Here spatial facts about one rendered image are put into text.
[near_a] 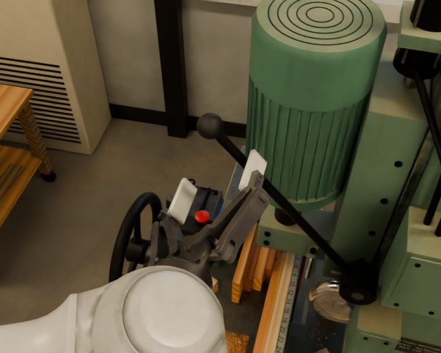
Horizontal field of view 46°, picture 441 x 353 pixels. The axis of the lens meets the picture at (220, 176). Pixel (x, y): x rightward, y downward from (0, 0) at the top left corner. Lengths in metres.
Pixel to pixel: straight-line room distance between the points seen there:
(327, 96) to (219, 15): 1.62
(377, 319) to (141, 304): 0.61
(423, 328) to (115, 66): 1.95
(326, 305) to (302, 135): 0.37
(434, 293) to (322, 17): 0.41
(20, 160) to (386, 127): 1.96
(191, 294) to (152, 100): 2.32
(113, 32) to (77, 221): 0.87
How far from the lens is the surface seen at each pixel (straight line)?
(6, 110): 2.19
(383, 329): 0.91
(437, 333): 1.08
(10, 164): 2.45
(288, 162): 0.78
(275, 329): 1.02
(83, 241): 2.34
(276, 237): 1.01
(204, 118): 0.67
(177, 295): 0.37
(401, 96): 0.75
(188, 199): 0.78
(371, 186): 0.81
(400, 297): 0.82
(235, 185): 1.28
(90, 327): 0.40
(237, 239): 0.62
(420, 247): 0.74
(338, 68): 0.66
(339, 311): 0.99
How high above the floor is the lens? 1.88
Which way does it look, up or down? 49 degrees down
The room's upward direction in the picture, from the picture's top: straight up
